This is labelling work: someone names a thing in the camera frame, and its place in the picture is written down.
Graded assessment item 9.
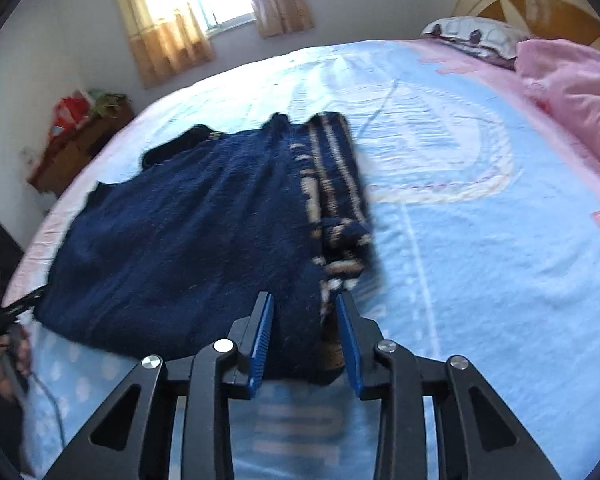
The navy patterned knit sweater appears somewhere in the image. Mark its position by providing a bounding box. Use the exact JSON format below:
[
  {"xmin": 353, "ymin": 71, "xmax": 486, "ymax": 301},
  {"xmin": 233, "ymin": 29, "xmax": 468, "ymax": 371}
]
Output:
[{"xmin": 34, "ymin": 112, "xmax": 373, "ymax": 385}]

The brown wooden side table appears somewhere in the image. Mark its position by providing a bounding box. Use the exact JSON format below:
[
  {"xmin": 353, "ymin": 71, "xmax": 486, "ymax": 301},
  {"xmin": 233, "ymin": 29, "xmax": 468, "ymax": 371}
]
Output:
[{"xmin": 27, "ymin": 96, "xmax": 135, "ymax": 197}]

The light blue bed cover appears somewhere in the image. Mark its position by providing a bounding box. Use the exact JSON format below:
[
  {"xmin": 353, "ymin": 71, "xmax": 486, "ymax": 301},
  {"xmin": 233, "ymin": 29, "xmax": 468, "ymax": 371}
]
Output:
[{"xmin": 7, "ymin": 40, "xmax": 600, "ymax": 479}]

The red bag on table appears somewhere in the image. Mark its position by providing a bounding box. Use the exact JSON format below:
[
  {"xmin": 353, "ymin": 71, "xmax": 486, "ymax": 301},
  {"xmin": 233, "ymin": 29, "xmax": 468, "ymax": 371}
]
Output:
[{"xmin": 48, "ymin": 90, "xmax": 91, "ymax": 138}]

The green plant on table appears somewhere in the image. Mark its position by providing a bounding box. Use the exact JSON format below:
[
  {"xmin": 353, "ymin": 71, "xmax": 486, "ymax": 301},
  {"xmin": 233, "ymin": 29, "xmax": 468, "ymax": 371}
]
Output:
[{"xmin": 88, "ymin": 89, "xmax": 128, "ymax": 117}]

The left beige window curtain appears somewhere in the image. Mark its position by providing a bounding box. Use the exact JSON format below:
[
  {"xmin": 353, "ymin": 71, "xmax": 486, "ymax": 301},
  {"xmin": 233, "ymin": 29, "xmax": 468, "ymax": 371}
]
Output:
[{"xmin": 117, "ymin": 0, "xmax": 214, "ymax": 88}]

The pink folded quilt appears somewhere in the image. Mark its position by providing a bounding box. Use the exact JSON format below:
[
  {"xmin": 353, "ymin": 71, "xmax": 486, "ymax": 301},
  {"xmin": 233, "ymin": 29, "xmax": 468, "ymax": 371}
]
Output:
[{"xmin": 515, "ymin": 39, "xmax": 600, "ymax": 176}]

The white patterned pillow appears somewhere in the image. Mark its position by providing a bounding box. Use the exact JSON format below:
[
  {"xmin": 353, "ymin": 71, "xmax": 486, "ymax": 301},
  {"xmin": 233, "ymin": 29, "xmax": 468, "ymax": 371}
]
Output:
[{"xmin": 420, "ymin": 16, "xmax": 532, "ymax": 70}]

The black cable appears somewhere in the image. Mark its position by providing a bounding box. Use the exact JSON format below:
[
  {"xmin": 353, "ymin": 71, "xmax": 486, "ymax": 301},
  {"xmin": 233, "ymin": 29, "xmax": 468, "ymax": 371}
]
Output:
[{"xmin": 26, "ymin": 368, "xmax": 69, "ymax": 451}]

